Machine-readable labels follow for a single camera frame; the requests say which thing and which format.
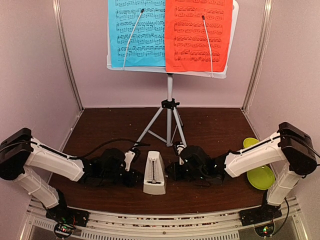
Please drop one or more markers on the red sheet music paper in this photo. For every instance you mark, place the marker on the red sheet music paper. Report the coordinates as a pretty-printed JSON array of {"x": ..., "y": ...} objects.
[{"x": 197, "y": 35}]

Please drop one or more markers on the white perforated music stand desk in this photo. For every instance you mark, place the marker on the white perforated music stand desk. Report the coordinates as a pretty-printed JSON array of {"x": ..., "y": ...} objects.
[{"x": 192, "y": 37}]

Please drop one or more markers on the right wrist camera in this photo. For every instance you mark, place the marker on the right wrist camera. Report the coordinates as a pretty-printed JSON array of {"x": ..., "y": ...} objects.
[{"x": 178, "y": 147}]

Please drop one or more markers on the yellow-green plate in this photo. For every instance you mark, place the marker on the yellow-green plate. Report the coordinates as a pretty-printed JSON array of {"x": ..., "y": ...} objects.
[{"x": 261, "y": 178}]

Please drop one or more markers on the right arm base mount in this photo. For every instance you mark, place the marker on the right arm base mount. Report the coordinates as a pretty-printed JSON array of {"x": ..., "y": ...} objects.
[{"x": 263, "y": 221}]

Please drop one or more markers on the yellow-green bowl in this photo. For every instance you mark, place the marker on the yellow-green bowl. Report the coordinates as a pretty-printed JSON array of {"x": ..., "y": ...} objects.
[{"x": 249, "y": 141}]

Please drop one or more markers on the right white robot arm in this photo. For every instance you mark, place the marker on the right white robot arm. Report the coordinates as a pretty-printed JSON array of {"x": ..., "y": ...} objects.
[{"x": 288, "y": 144}]

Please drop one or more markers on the silver tripod stand legs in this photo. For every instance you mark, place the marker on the silver tripod stand legs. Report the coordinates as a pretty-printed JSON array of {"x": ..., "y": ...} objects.
[{"x": 174, "y": 122}]

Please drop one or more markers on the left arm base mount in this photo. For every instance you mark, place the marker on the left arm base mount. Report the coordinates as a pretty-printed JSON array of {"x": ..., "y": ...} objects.
[{"x": 67, "y": 220}]

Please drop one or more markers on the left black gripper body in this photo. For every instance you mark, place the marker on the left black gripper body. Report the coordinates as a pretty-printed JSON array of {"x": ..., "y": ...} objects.
[{"x": 127, "y": 182}]

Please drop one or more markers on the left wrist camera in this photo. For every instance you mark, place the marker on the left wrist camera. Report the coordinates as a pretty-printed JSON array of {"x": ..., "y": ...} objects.
[{"x": 130, "y": 157}]

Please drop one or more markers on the white metronome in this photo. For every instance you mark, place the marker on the white metronome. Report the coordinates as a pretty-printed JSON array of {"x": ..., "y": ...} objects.
[{"x": 154, "y": 182}]

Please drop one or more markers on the aluminium front rail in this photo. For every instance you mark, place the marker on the aluminium front rail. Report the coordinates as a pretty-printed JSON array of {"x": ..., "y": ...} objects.
[{"x": 219, "y": 225}]

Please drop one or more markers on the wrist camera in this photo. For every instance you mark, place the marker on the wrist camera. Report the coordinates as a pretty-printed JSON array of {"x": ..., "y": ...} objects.
[
  {"x": 130, "y": 157},
  {"x": 178, "y": 147}
]

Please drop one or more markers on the left aluminium corner post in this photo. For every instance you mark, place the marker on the left aluminium corner post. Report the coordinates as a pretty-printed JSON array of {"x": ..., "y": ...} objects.
[{"x": 66, "y": 56}]

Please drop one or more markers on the blue sheet music paper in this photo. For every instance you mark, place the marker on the blue sheet music paper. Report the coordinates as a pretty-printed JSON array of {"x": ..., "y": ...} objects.
[{"x": 136, "y": 33}]

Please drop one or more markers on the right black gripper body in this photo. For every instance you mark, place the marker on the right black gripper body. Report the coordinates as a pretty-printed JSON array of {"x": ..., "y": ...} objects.
[{"x": 192, "y": 175}]

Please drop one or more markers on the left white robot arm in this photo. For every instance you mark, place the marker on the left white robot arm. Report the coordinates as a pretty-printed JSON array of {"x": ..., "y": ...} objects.
[{"x": 20, "y": 152}]

